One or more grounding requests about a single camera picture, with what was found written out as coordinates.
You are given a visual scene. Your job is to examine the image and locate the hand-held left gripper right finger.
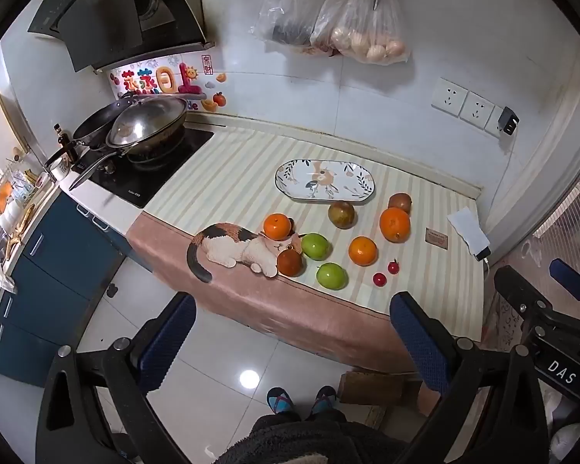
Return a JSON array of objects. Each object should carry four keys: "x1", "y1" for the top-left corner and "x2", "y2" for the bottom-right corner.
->
[{"x1": 389, "y1": 291, "x2": 552, "y2": 464}]

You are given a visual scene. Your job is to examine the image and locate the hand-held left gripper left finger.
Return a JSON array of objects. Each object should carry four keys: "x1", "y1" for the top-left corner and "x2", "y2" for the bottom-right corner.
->
[{"x1": 35, "y1": 291, "x2": 197, "y2": 464}]

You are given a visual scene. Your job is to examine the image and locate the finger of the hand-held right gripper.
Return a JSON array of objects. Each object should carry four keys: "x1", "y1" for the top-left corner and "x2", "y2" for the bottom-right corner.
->
[
  {"x1": 549, "y1": 258, "x2": 580, "y2": 322},
  {"x1": 494, "y1": 266, "x2": 554, "y2": 322}
]

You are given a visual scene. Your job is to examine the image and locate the green apple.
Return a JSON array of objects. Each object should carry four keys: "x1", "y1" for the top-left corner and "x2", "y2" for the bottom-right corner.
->
[
  {"x1": 316, "y1": 262, "x2": 349, "y2": 291},
  {"x1": 301, "y1": 233, "x2": 332, "y2": 260}
]

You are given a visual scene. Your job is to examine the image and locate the large orange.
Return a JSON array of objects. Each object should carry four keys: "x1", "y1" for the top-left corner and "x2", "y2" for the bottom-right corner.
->
[{"x1": 379, "y1": 207, "x2": 411, "y2": 243}]

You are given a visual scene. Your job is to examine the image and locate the brown green round fruit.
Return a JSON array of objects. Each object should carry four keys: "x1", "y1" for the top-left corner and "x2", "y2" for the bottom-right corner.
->
[{"x1": 328, "y1": 200, "x2": 357, "y2": 229}]

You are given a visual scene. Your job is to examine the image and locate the oval floral ceramic plate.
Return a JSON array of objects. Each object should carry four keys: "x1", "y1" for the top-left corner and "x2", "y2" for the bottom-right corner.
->
[{"x1": 275, "y1": 160, "x2": 376, "y2": 204}]

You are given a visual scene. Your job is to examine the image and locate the cardboard box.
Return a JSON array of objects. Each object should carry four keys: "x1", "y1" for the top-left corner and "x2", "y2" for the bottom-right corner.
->
[{"x1": 338, "y1": 370, "x2": 440, "y2": 428}]

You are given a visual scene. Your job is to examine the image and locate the blue slipper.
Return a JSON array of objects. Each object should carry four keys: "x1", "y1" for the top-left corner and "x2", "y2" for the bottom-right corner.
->
[
  {"x1": 310, "y1": 386, "x2": 338, "y2": 416},
  {"x1": 266, "y1": 387, "x2": 298, "y2": 416}
]

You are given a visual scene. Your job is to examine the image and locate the blue kitchen cabinet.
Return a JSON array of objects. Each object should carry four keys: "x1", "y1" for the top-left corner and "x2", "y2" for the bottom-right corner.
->
[{"x1": 0, "y1": 193, "x2": 153, "y2": 387}]

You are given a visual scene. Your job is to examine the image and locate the dark fleece garment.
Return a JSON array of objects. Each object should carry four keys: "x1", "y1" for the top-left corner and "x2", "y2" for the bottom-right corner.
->
[{"x1": 213, "y1": 408, "x2": 409, "y2": 464}]

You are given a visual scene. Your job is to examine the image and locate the reddish brown round fruit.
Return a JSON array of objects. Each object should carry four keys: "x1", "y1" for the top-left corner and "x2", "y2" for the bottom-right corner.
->
[{"x1": 276, "y1": 249, "x2": 304, "y2": 277}]

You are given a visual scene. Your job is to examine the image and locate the black charger plug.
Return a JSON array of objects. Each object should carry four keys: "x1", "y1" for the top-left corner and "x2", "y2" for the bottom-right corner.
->
[{"x1": 497, "y1": 106, "x2": 521, "y2": 136}]

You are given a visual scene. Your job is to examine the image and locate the black glass cooktop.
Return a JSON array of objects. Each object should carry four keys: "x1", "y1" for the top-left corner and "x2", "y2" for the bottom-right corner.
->
[{"x1": 72, "y1": 126, "x2": 216, "y2": 210}]

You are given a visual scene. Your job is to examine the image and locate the striped cat print tablecloth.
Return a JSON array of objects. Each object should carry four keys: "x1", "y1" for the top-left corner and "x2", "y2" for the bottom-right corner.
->
[{"x1": 126, "y1": 131, "x2": 486, "y2": 373}]

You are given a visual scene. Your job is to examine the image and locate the black wok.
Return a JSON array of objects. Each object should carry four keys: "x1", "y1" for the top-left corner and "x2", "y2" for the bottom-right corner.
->
[{"x1": 69, "y1": 106, "x2": 189, "y2": 190}]

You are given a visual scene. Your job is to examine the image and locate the white mug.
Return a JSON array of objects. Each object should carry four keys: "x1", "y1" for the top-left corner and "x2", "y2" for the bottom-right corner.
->
[{"x1": 49, "y1": 157, "x2": 73, "y2": 181}]

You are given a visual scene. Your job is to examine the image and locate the dark sauce bottle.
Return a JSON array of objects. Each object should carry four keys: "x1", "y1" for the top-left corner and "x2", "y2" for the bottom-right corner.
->
[{"x1": 53, "y1": 124, "x2": 78, "y2": 165}]

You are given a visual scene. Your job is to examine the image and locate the steel wok lid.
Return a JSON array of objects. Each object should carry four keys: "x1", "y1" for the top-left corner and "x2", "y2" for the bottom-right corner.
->
[{"x1": 107, "y1": 98, "x2": 188, "y2": 148}]

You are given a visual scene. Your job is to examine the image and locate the black frying pan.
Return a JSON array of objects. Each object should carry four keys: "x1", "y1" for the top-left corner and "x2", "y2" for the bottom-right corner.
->
[{"x1": 45, "y1": 97, "x2": 136, "y2": 170}]

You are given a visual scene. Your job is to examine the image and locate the wooden cutting board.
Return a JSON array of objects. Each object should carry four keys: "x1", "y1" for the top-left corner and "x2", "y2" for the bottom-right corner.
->
[{"x1": 0, "y1": 88, "x2": 32, "y2": 153}]

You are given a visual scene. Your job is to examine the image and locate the plastic bag of eggs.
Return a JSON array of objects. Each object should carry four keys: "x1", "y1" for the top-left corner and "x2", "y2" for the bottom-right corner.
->
[{"x1": 310, "y1": 0, "x2": 411, "y2": 65}]

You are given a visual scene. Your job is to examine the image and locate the black range hood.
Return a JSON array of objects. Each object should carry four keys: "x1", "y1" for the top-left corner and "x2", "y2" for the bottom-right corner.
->
[{"x1": 27, "y1": 0, "x2": 208, "y2": 73}]

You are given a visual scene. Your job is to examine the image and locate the plastic bag with dark contents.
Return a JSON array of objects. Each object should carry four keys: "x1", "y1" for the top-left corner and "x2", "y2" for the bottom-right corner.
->
[{"x1": 254, "y1": 0, "x2": 336, "y2": 51}]

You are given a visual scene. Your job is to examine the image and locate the white wall socket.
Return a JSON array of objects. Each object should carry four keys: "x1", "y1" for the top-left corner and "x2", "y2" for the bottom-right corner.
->
[
  {"x1": 432, "y1": 78, "x2": 469, "y2": 117},
  {"x1": 459, "y1": 91, "x2": 496, "y2": 130},
  {"x1": 484, "y1": 105, "x2": 506, "y2": 136}
]

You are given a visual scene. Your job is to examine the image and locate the colourful wall sticker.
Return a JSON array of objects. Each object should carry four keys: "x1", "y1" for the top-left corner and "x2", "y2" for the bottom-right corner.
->
[{"x1": 109, "y1": 55, "x2": 228, "y2": 113}]

